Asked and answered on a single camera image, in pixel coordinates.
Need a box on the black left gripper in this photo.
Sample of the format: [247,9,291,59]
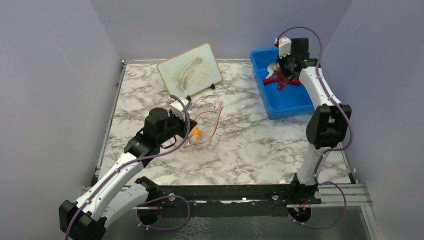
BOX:
[157,110,198,145]

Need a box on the red grape bunch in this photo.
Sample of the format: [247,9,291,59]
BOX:
[274,63,292,92]

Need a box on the yellow bell pepper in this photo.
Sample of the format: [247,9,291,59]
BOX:
[189,126,202,144]

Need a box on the clear zip bag orange zipper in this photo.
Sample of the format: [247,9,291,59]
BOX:
[183,107,224,151]

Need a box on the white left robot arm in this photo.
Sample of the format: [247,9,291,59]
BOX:
[58,101,197,240]

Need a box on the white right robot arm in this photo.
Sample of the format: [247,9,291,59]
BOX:
[274,37,352,204]

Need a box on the red chili pepper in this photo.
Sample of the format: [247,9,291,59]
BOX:
[262,77,277,85]
[288,78,302,86]

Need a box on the white mushroom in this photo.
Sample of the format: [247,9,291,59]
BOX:
[265,62,277,79]

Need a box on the blue plastic bin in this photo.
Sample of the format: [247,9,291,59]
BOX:
[249,48,314,120]

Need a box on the red white staple box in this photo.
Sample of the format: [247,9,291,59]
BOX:
[211,99,222,109]

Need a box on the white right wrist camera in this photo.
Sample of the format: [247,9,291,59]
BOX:
[274,37,292,59]

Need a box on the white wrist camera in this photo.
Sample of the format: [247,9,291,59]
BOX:
[170,97,192,121]
[274,37,292,59]

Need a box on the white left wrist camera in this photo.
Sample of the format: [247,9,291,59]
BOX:
[170,97,192,121]

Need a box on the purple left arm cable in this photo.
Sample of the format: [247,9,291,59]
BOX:
[63,95,192,240]

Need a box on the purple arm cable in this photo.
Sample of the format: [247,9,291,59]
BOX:
[63,95,192,240]
[276,26,354,186]

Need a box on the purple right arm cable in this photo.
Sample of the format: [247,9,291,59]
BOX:
[276,26,354,186]

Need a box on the small whiteboard yellow frame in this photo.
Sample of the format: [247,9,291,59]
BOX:
[156,42,223,97]

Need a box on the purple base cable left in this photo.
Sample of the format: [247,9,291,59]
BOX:
[136,193,191,232]

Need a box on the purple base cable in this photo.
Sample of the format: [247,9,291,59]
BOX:
[136,193,191,232]
[287,180,348,230]

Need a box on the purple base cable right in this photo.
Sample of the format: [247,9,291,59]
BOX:
[287,180,348,230]

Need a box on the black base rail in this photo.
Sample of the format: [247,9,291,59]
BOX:
[134,176,322,218]

